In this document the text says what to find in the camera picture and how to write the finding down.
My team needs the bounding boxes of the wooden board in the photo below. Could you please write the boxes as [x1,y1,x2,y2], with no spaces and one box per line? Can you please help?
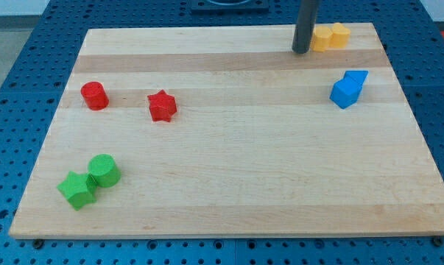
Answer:
[10,23,444,239]

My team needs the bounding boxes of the red star block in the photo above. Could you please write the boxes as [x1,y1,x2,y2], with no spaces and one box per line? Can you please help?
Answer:
[147,90,177,122]

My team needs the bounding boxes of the green star block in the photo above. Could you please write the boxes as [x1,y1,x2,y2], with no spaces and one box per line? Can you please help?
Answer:
[57,172,97,211]

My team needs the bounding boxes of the green cylinder block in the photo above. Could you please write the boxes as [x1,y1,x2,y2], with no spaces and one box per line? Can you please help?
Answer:
[88,154,121,188]

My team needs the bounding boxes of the blue cube block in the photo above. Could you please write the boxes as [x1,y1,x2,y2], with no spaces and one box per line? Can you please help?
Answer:
[330,77,362,109]

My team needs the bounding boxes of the red cylinder block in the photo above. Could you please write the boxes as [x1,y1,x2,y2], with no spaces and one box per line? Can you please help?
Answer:
[80,81,109,110]

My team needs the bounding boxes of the yellow hexagon block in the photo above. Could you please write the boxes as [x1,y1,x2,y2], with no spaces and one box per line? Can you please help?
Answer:
[311,26,333,52]

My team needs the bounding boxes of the yellow heart block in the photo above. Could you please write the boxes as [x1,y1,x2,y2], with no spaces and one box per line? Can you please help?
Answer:
[330,23,351,49]

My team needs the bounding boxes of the blue triangle block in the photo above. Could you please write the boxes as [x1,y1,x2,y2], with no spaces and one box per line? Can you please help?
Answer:
[344,70,369,85]

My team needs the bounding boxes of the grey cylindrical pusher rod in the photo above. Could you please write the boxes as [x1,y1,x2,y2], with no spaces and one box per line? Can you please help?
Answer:
[292,0,320,54]

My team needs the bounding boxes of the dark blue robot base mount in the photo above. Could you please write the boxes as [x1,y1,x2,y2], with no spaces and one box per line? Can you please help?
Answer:
[188,0,269,13]

